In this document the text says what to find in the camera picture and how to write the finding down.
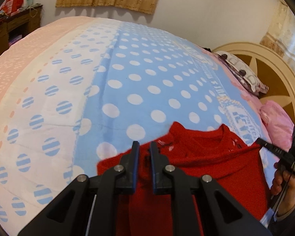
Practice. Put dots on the blue polka dot bed sheet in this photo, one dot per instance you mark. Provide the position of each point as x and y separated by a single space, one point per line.
81 90

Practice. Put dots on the cream wooden headboard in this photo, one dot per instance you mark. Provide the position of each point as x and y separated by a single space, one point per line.
270 69

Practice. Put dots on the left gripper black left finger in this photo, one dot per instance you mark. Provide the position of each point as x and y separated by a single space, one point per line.
88 205

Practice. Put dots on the red gift bag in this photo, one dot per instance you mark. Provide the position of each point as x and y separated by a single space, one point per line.
11 6

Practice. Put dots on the patterned white pillow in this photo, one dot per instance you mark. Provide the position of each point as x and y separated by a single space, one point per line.
242 73

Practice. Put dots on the dark wooden desk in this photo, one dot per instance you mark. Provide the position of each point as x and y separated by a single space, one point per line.
16 27

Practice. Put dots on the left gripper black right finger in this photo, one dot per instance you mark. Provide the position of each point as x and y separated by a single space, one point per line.
199 205

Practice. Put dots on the pink folded quilt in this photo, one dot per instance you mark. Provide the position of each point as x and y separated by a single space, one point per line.
278 124

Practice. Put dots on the red knitted sweater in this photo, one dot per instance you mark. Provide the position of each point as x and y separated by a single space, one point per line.
221 154

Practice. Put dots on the beige side window curtain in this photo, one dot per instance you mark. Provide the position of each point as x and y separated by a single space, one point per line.
280 36

